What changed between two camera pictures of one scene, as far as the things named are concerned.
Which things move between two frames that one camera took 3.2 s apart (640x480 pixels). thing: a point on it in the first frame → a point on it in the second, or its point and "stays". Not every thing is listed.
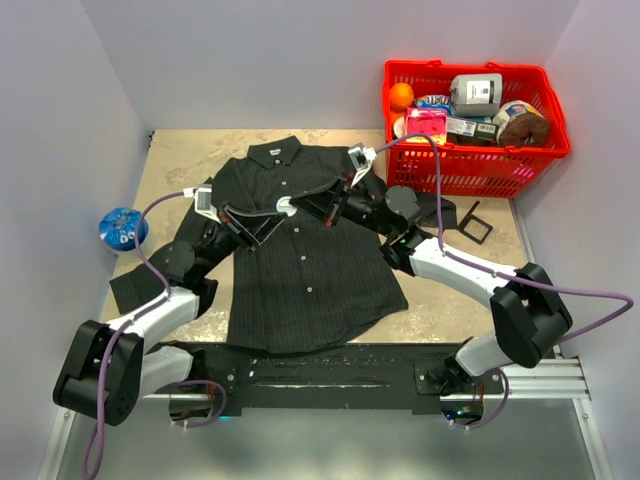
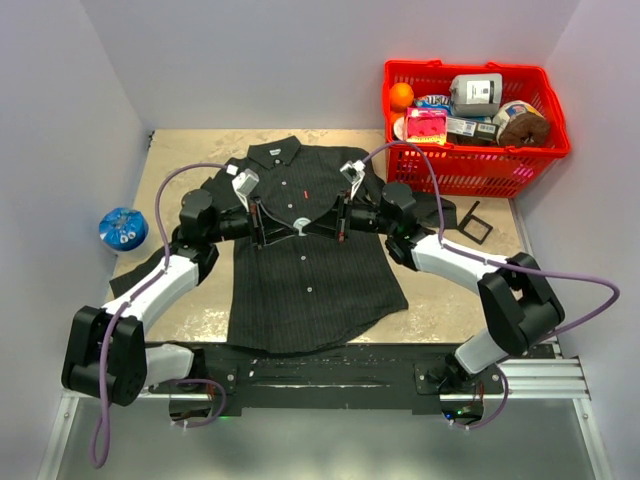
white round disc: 283,206 → 300,223
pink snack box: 429,121 stays
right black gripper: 322,203 → 333,224
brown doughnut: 520,126 stays
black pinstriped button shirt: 292,246 stays
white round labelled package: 508,111 stays
